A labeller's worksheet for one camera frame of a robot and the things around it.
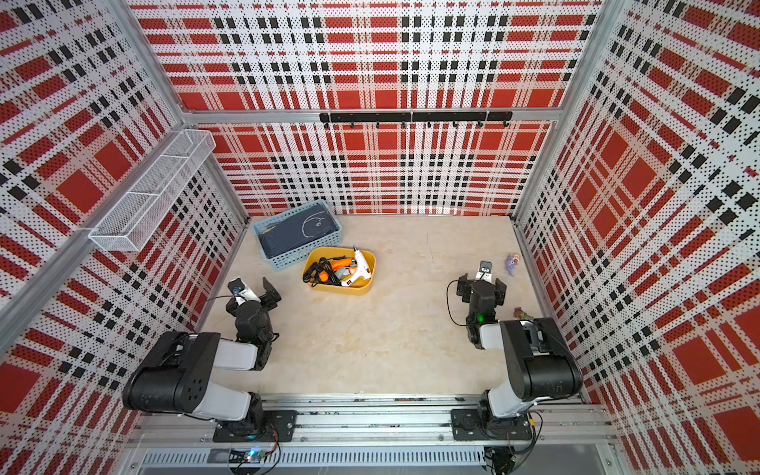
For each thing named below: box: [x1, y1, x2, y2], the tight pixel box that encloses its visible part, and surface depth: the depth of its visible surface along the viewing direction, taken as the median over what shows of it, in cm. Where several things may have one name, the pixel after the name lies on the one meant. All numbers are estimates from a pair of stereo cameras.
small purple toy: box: [504, 253, 520, 277], surface depth 107 cm
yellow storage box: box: [301, 247, 378, 295], surface depth 101 cm
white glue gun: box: [341, 244, 372, 287], surface depth 100 cm
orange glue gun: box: [318, 256, 358, 284], surface depth 101 cm
